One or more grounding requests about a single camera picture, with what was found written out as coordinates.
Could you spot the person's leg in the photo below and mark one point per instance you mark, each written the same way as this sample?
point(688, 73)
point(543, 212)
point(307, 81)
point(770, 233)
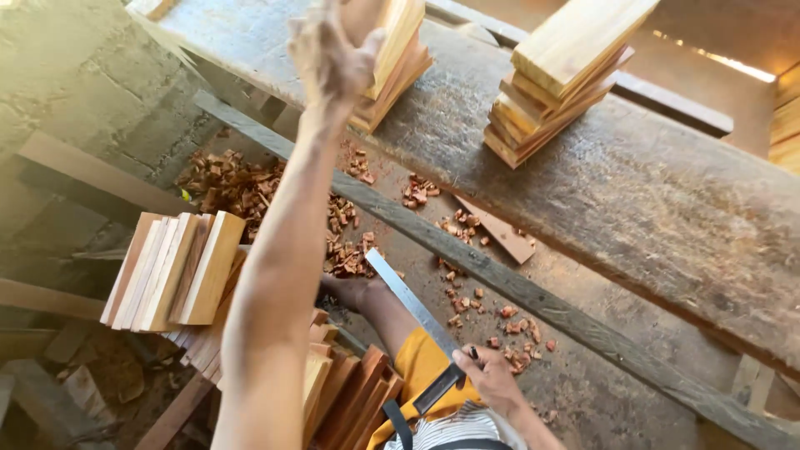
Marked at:
point(381, 306)

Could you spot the long grey wooden beam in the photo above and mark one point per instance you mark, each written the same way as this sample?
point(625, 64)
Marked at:
point(562, 312)

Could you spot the row of upright wood boards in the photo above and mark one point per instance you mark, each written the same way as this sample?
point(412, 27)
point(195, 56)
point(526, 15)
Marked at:
point(172, 275)

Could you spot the yellow shorts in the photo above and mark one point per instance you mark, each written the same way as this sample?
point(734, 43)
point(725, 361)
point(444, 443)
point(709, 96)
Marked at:
point(422, 369)

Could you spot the pile of red wood chips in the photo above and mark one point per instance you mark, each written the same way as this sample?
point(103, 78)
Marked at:
point(237, 184)

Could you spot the pile of reddish wood boards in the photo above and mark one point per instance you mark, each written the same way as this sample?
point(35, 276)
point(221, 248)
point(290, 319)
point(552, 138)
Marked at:
point(350, 400)

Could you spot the person's right hand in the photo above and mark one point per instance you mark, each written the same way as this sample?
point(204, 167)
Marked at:
point(494, 381)

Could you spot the person's right fingers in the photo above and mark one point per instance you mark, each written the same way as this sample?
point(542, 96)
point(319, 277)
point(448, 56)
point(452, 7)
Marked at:
point(467, 362)

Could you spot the flat brown wooden plank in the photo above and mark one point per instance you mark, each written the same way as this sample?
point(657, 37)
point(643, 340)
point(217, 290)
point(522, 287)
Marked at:
point(94, 172)

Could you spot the heap of scrap wood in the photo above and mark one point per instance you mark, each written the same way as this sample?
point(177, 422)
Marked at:
point(94, 387)

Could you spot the dark pencil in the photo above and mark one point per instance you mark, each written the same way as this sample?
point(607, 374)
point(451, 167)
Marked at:
point(473, 352)

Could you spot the triangular wood offcut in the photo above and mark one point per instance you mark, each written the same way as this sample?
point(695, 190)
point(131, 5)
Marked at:
point(500, 234)

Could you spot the person's left hand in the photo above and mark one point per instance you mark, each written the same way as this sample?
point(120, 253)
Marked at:
point(328, 69)

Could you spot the pale stacked wood planks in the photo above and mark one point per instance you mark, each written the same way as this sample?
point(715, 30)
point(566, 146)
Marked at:
point(786, 119)

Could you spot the leaning stack of wood boards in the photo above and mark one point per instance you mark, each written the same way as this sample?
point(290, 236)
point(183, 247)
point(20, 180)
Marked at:
point(400, 56)

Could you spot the tall stack of wood boards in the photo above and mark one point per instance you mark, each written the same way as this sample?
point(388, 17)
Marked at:
point(562, 69)

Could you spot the striped shirt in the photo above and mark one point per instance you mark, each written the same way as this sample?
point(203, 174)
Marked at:
point(459, 431)

